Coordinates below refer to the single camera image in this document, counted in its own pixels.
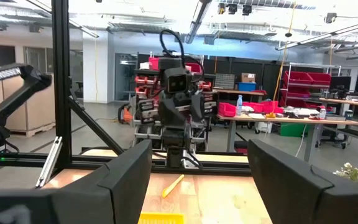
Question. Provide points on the white container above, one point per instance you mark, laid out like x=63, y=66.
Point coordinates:
x=263, y=127

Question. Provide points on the silver aluminium bracket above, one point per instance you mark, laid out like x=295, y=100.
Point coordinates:
x=50, y=161

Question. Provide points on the red plastic bin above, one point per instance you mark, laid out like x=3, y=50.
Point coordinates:
x=227, y=110
x=253, y=107
x=273, y=107

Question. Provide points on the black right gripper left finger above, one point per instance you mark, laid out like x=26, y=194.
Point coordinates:
x=104, y=199

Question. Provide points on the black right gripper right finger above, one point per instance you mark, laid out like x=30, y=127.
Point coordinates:
x=291, y=199

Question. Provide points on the tan cardboard crate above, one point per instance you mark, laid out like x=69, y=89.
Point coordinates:
x=39, y=109

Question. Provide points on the blue storage box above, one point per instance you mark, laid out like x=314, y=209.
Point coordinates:
x=246, y=86

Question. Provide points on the orange and black machine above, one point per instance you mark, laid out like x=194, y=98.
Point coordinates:
x=127, y=115

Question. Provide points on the yellow pen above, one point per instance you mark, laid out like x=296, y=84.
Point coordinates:
x=172, y=186

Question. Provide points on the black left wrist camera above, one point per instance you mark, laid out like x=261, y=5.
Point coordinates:
x=177, y=81

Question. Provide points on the black monitor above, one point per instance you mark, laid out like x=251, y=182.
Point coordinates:
x=340, y=83

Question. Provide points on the wooden workbench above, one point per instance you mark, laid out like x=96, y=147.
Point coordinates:
x=340, y=101
x=291, y=120

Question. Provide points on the clear water bottle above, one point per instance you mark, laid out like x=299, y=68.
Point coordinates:
x=239, y=107

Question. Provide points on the grey small-parts drawer cabinet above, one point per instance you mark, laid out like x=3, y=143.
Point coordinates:
x=225, y=81

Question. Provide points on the storage cart with orange bins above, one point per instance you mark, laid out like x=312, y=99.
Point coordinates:
x=145, y=109

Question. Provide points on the yellow plastic basket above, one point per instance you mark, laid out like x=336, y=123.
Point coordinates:
x=160, y=218

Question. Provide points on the dark cup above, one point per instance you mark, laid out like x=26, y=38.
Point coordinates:
x=348, y=115

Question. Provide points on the green potted plant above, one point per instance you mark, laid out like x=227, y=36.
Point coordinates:
x=357, y=175

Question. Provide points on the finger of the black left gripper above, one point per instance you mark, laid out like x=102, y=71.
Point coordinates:
x=201, y=107
x=171, y=112

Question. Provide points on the cardboard box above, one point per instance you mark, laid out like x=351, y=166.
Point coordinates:
x=248, y=77

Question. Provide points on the green box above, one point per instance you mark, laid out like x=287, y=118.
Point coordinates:
x=294, y=130

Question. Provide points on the red bin shelf rack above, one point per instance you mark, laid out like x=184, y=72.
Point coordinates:
x=300, y=79

